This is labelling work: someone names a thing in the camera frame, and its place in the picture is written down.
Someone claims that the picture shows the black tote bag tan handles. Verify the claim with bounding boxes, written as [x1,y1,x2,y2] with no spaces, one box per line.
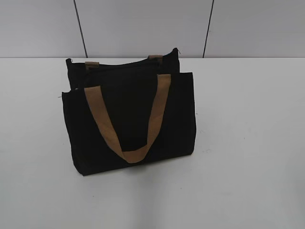
[61,48,196,176]

